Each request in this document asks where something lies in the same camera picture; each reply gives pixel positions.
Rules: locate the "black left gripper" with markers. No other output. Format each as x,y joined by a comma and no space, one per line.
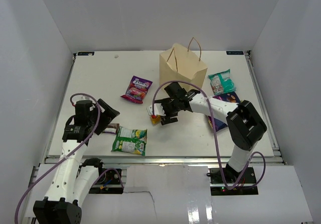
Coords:
107,116

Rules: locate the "blue left table label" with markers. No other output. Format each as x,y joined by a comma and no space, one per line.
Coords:
85,53

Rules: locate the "blue right table label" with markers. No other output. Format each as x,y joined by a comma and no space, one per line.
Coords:
234,52

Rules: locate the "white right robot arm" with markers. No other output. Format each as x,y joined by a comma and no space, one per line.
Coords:
245,124

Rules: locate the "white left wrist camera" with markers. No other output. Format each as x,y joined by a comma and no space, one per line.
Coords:
85,98

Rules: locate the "aluminium front table rail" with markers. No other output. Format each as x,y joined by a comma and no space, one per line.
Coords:
128,160

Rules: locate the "brown paper bag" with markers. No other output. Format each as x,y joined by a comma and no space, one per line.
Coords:
181,63

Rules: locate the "purple nut snack bag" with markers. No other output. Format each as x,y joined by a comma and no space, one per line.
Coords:
223,103

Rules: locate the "yellow snack packet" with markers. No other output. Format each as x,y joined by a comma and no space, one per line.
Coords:
155,119

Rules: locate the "brown chocolate bar wrapper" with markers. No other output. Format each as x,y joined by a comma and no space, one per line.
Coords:
112,129

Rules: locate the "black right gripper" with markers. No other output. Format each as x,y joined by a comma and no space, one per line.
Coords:
166,119

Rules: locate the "green candy bag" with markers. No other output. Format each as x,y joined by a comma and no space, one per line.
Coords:
130,141

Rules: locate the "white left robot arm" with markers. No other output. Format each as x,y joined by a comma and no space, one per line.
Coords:
72,182

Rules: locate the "teal snack packet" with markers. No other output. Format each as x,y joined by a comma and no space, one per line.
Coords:
221,83

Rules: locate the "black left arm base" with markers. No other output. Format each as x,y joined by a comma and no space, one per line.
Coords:
109,183

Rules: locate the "red purple candy bag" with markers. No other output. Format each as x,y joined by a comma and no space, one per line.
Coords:
137,90

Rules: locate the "blue table label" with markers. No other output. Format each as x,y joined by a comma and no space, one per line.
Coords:
85,53
234,52

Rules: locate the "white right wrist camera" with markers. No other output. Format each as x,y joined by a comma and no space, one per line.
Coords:
156,109

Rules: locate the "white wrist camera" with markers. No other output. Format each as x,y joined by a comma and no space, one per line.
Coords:
156,109
85,98

